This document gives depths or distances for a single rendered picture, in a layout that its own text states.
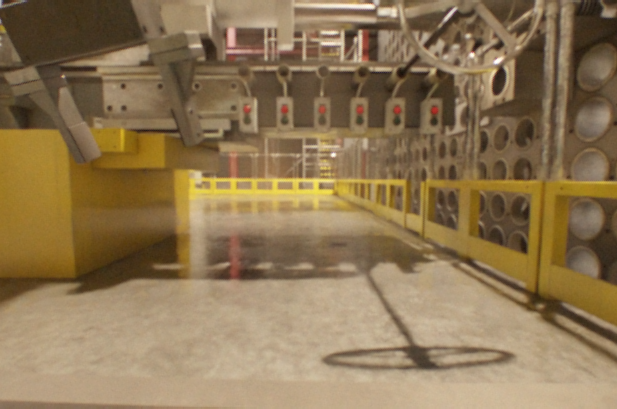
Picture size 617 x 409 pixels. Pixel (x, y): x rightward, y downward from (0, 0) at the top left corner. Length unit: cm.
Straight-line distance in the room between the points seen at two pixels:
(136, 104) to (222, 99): 43
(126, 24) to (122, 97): 154
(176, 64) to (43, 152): 128
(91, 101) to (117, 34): 166
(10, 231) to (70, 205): 27
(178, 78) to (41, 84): 14
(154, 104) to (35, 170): 58
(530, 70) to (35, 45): 236
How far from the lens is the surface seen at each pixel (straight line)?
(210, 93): 173
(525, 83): 243
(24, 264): 170
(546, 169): 135
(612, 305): 117
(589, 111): 256
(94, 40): 37
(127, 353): 89
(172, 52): 34
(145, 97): 184
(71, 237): 156
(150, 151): 152
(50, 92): 43
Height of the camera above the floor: 40
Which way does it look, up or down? 5 degrees down
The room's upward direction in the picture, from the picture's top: straight up
